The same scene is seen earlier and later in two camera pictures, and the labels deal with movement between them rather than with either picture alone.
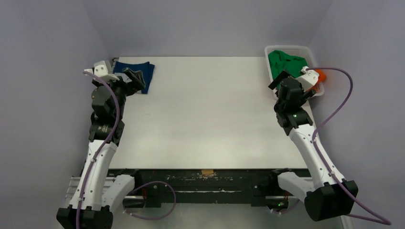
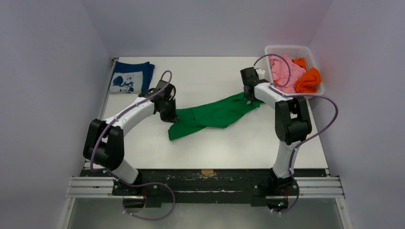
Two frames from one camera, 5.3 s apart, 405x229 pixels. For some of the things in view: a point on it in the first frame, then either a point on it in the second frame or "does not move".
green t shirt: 280,61 → 218,115
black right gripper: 285,83 → 249,94
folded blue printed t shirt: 146,68 does not move
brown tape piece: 207,172 does not move
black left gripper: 135,77 → 171,118
